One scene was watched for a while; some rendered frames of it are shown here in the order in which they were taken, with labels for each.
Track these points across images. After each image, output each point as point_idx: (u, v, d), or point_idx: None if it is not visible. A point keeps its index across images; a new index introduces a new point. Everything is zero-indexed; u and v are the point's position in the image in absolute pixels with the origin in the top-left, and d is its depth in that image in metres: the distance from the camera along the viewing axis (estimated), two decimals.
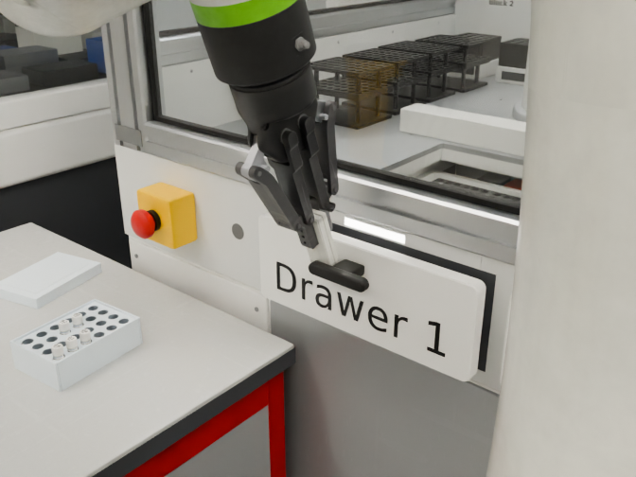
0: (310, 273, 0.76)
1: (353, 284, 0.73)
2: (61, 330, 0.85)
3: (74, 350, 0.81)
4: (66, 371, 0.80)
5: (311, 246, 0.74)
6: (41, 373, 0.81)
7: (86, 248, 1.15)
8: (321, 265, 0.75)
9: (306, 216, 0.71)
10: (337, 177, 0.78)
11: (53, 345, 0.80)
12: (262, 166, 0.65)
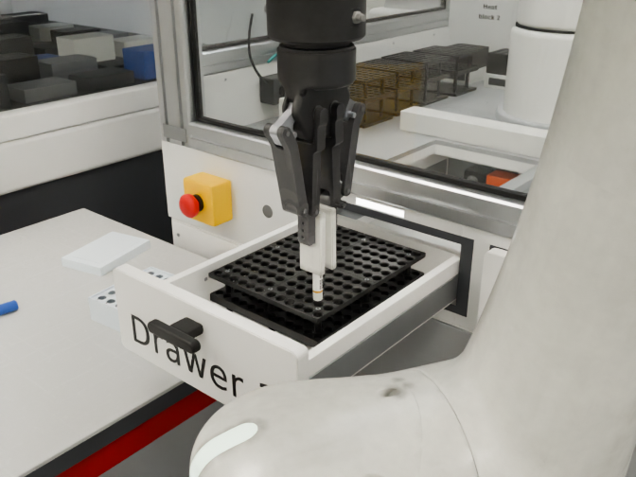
0: (150, 331, 0.76)
1: (185, 345, 0.72)
2: None
3: None
4: None
5: (309, 242, 0.73)
6: (114, 322, 1.02)
7: (134, 229, 1.36)
8: (158, 325, 0.75)
9: (312, 204, 0.71)
10: None
11: None
12: (291, 132, 0.66)
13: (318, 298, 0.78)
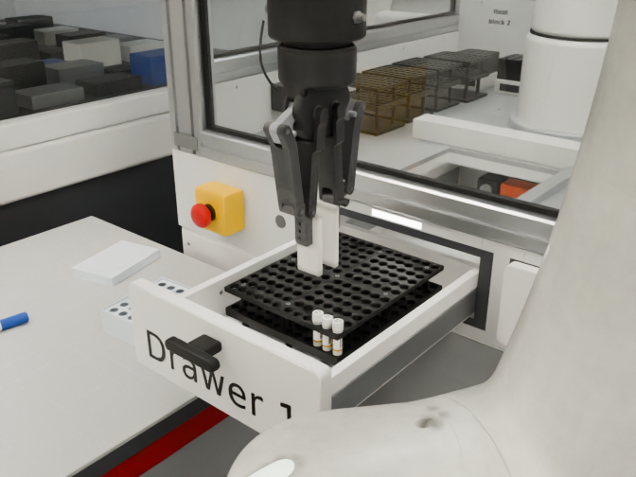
0: (167, 348, 0.74)
1: (203, 364, 0.71)
2: (331, 325, 0.78)
3: (342, 329, 0.78)
4: None
5: (306, 243, 0.73)
6: (126, 334, 1.01)
7: (144, 238, 1.34)
8: (176, 342, 0.73)
9: (309, 204, 0.71)
10: (366, 176, 0.98)
11: None
12: (290, 130, 0.66)
13: (338, 356, 0.78)
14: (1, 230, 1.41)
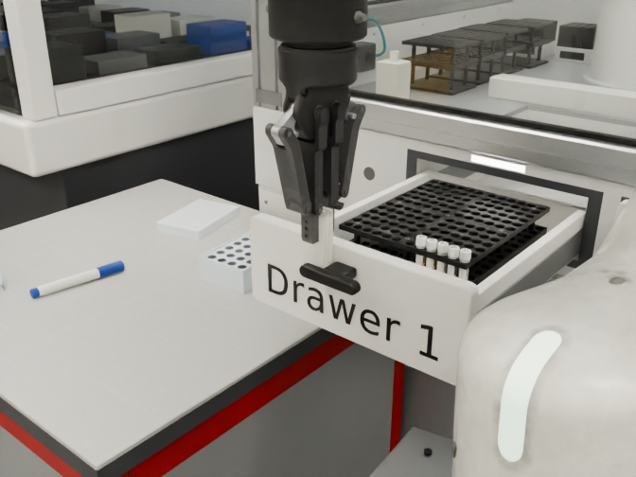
0: (302, 275, 0.75)
1: (344, 287, 0.71)
2: (458, 256, 0.79)
3: (468, 259, 0.79)
4: (249, 278, 1.00)
5: (312, 240, 0.73)
6: (226, 280, 1.01)
7: (219, 198, 1.35)
8: (312, 268, 0.74)
9: (315, 203, 0.71)
10: (468, 121, 0.98)
11: (421, 238, 0.81)
12: (291, 131, 0.66)
13: None
14: (73, 192, 1.42)
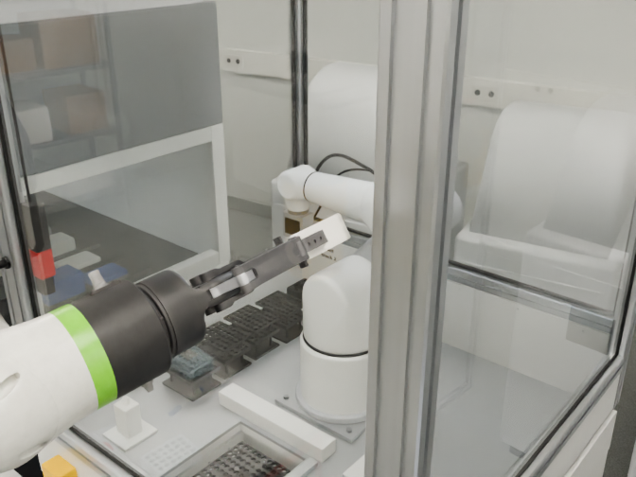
0: None
1: None
2: None
3: None
4: None
5: None
6: None
7: (18, 474, 1.75)
8: None
9: None
10: None
11: None
12: None
13: None
14: None
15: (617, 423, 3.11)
